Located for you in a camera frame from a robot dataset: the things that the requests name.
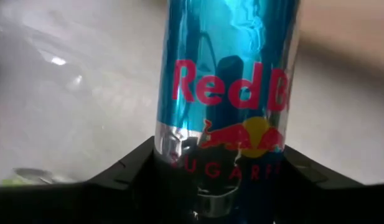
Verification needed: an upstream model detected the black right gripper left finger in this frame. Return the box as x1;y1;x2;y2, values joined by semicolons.
70;136;180;224

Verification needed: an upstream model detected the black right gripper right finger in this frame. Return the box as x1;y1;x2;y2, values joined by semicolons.
272;145;376;224

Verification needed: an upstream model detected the light blue Red Bull can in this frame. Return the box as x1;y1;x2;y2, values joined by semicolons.
153;0;301;224

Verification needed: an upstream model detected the green beverage can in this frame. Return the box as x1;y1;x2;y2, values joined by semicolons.
0;167;77;187

